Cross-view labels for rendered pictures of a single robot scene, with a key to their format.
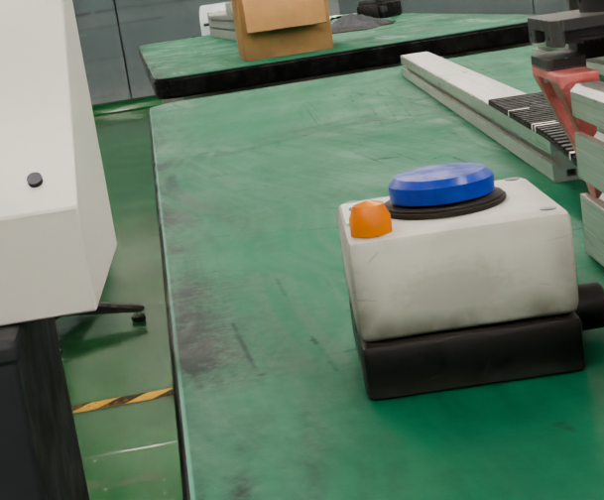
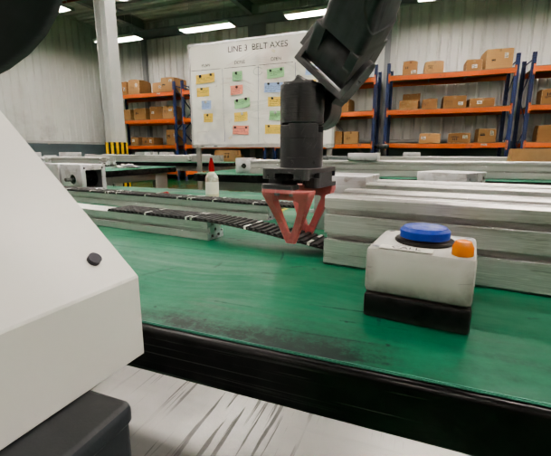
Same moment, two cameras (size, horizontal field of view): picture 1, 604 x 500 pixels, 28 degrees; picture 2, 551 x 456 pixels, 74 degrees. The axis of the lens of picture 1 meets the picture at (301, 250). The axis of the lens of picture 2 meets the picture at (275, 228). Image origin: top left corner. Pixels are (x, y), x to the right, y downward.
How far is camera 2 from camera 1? 50 cm
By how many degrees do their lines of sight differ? 61
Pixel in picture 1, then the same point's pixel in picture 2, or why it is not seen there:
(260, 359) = (359, 338)
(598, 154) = (359, 221)
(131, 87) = not seen: outside the picture
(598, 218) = (349, 247)
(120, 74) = not seen: outside the picture
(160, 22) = not seen: outside the picture
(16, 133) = (45, 221)
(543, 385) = (478, 308)
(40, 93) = (42, 188)
